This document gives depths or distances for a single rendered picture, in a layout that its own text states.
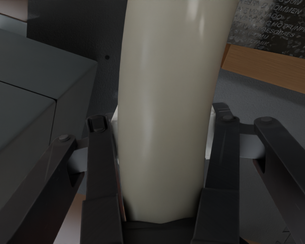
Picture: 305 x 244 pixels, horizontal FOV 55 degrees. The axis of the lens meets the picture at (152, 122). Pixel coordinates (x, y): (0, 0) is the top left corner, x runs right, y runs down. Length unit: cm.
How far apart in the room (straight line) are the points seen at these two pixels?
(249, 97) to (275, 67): 19
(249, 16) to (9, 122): 50
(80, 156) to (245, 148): 9
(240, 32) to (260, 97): 74
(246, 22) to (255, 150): 28
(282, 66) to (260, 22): 60
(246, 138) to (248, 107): 101
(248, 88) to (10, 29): 90
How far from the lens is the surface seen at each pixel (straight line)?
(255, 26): 42
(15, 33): 124
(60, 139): 16
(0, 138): 63
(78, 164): 17
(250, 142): 16
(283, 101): 119
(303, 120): 124
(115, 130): 17
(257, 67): 99
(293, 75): 103
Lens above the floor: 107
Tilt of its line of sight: 63 degrees down
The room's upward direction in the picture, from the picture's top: 165 degrees counter-clockwise
